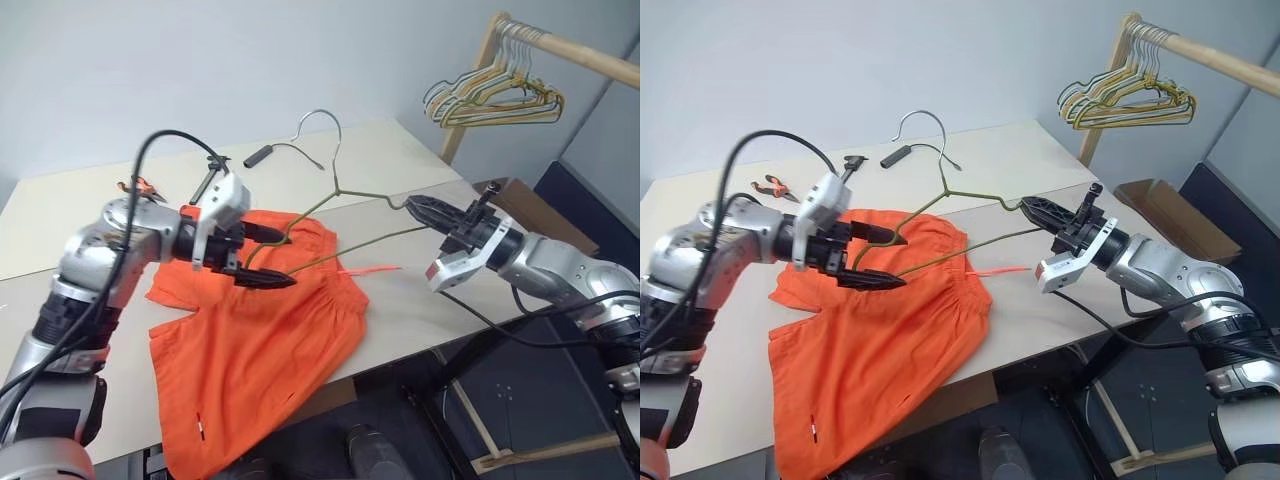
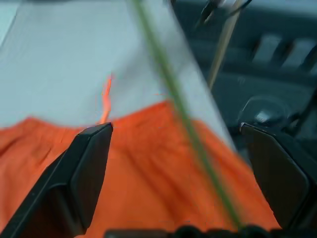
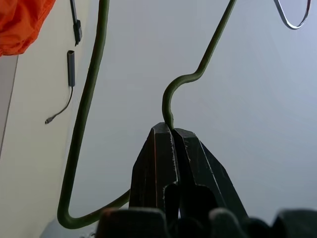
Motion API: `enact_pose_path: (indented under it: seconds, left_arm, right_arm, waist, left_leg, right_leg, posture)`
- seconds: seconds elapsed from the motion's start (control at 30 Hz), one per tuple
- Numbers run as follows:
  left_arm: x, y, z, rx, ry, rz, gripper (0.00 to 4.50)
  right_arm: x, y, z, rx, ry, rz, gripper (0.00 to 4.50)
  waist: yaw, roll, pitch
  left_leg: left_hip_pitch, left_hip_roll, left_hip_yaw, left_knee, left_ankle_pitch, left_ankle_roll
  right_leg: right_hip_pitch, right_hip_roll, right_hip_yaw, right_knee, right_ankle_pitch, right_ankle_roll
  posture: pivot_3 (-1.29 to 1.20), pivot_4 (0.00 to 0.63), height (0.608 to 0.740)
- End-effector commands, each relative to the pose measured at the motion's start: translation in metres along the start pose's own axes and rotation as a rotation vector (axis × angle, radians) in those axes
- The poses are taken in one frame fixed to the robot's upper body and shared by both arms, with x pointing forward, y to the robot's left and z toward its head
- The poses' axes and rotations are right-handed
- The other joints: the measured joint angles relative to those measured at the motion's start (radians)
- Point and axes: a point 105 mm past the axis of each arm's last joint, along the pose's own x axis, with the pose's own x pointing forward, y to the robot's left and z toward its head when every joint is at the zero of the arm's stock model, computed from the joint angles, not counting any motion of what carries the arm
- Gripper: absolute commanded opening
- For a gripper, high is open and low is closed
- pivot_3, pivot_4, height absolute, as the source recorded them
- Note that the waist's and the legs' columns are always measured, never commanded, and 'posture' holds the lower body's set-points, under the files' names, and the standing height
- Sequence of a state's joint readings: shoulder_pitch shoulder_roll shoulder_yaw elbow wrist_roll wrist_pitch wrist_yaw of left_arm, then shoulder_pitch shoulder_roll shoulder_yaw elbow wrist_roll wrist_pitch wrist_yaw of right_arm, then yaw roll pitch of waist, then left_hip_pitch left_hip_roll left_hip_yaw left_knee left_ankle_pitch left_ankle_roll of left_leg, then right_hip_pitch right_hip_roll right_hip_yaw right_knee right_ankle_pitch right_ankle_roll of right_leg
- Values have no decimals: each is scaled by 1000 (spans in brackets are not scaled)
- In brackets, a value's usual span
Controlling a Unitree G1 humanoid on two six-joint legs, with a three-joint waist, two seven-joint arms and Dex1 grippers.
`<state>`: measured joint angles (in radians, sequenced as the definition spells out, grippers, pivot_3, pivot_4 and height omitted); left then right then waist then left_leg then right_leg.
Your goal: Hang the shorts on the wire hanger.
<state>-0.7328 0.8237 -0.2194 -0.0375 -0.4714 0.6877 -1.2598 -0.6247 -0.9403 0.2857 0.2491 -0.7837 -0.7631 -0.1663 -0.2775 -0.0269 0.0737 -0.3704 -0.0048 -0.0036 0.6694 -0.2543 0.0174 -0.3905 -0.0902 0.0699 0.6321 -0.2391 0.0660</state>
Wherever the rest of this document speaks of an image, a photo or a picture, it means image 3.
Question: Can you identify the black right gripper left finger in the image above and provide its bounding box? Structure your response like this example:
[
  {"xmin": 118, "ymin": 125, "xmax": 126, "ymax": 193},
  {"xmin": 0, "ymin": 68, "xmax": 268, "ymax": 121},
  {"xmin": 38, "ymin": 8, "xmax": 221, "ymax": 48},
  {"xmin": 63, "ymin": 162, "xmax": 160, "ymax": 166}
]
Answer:
[{"xmin": 128, "ymin": 122, "xmax": 181, "ymax": 212}]

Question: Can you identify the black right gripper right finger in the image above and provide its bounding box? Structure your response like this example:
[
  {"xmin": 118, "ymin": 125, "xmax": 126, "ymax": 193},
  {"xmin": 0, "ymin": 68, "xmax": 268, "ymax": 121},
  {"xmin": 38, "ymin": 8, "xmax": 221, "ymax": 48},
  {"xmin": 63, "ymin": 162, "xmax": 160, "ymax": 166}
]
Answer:
[{"xmin": 172, "ymin": 127, "xmax": 249, "ymax": 218}]

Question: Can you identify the wire clothes hanger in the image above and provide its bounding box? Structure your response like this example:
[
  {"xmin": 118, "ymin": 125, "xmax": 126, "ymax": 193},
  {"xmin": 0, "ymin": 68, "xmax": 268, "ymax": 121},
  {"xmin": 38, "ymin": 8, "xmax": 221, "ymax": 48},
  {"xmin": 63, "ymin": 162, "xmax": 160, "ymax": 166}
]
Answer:
[{"xmin": 56, "ymin": 0, "xmax": 311, "ymax": 230}]

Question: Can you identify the orange shirt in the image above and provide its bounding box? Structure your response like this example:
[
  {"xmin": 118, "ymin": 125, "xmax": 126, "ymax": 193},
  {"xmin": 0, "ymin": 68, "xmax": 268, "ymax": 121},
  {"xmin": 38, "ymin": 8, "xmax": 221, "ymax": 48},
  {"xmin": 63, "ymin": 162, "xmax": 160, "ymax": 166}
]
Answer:
[{"xmin": 0, "ymin": 0, "xmax": 56, "ymax": 58}]

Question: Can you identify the black caliper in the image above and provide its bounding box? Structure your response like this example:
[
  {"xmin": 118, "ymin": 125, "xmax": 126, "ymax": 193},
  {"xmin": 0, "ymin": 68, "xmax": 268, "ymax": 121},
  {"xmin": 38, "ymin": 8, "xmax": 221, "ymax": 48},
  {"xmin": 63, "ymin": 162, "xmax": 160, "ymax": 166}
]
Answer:
[{"xmin": 69, "ymin": 0, "xmax": 83, "ymax": 48}]

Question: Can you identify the black usb adapter with cable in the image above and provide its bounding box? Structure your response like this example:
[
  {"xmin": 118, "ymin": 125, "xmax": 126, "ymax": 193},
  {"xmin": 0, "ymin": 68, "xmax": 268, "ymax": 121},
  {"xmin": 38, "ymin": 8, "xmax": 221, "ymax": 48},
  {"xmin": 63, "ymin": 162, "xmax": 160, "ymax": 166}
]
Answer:
[{"xmin": 45, "ymin": 50, "xmax": 76, "ymax": 125}]

